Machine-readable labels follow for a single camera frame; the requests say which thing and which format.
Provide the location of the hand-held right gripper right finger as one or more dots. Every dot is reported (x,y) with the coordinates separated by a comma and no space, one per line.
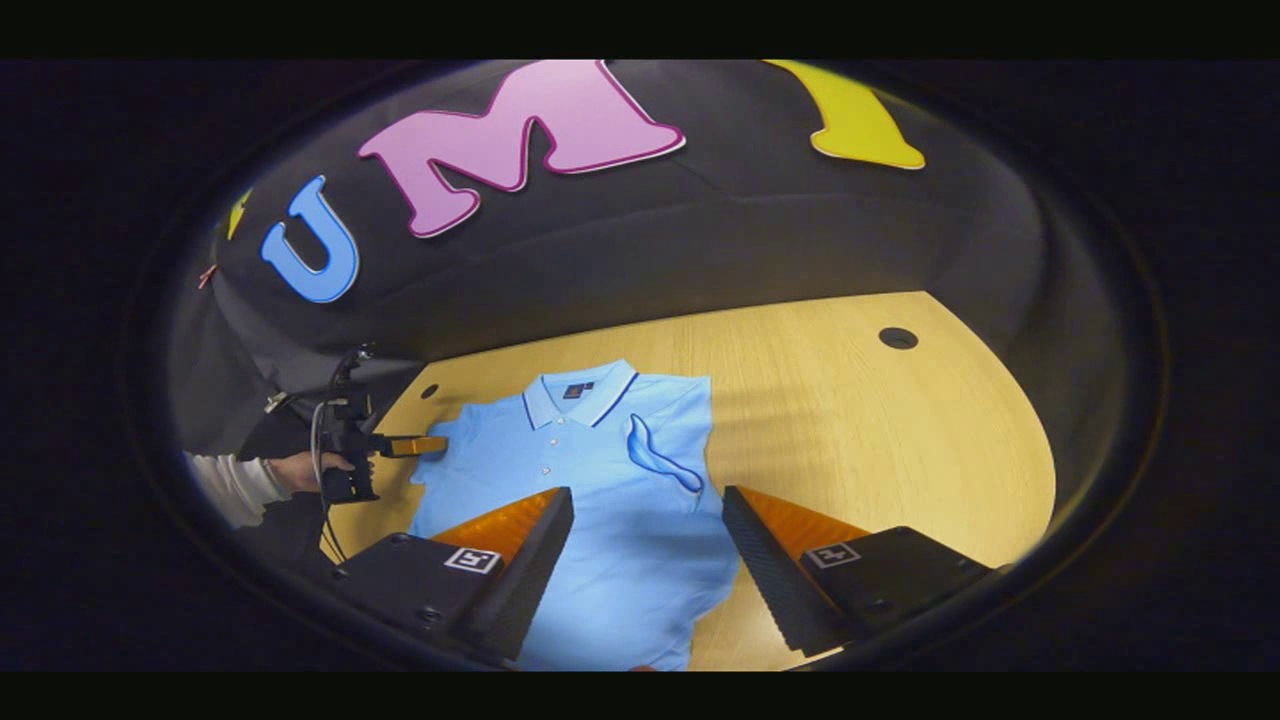
(765,575)

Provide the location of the small backdrop clip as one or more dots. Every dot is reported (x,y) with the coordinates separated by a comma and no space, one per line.
(207,275)

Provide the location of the black backdrop cloth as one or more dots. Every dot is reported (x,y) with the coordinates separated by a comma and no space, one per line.
(700,240)

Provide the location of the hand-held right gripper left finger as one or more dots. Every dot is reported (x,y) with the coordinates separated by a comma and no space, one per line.
(530,580)

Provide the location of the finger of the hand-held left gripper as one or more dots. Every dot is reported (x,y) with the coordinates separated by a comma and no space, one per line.
(415,446)

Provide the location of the light blue T-shirt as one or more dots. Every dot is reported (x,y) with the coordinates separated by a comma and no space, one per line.
(600,450)

